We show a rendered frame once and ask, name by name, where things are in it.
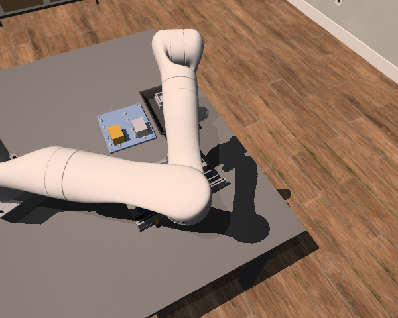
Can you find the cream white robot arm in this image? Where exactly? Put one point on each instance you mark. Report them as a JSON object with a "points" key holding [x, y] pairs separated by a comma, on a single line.
{"points": [[178, 190]]}

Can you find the yellow block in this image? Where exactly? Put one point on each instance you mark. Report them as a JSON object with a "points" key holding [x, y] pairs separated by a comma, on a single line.
{"points": [[116, 134]]}

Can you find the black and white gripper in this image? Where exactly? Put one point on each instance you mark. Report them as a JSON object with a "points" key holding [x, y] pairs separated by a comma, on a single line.
{"points": [[203, 113]]}

